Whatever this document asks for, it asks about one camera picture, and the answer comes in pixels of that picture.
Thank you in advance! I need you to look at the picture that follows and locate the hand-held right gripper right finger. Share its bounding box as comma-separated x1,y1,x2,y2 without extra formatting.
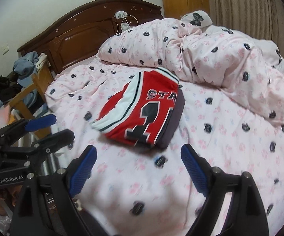
181,144,269,236

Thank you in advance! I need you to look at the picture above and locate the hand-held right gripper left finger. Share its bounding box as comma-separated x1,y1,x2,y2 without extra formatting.
10,145,108,236

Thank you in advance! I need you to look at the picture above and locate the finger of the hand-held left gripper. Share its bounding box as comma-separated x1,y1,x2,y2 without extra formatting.
0,114,57,143
26,129,75,168

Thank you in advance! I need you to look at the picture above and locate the red and white jersey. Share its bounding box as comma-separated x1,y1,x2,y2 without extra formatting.
91,67,180,149

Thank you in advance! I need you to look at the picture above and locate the dark clothes pile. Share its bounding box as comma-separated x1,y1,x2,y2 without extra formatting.
0,75,22,101

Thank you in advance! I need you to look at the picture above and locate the pink floral bedsheet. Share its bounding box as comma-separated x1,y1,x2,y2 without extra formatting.
45,56,284,236

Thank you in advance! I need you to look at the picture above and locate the wooden chair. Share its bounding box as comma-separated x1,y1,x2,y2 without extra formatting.
8,59,55,138

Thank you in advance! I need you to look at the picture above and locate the dark purple folded cloth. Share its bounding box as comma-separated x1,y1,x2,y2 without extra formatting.
154,93,185,149

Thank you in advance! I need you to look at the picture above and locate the blue garment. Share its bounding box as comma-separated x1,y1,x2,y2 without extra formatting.
13,52,40,86

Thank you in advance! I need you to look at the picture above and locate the cream garment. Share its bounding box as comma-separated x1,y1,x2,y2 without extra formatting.
35,53,49,70

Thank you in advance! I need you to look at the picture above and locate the dark wooden headboard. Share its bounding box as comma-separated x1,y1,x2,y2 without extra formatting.
16,0,163,75

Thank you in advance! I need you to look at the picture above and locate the pink floral quilt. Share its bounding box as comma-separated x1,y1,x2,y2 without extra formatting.
98,17,284,138

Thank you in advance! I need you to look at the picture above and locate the white charger plug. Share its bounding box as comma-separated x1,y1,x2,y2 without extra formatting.
114,11,129,20

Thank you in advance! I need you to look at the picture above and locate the butterfly print pillow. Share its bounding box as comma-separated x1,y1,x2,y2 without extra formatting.
180,10,213,27

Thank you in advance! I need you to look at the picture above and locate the beige curtain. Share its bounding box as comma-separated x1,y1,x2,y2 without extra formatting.
206,0,284,74

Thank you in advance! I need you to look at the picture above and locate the white charger cable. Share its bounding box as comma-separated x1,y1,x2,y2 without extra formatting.
116,15,139,33

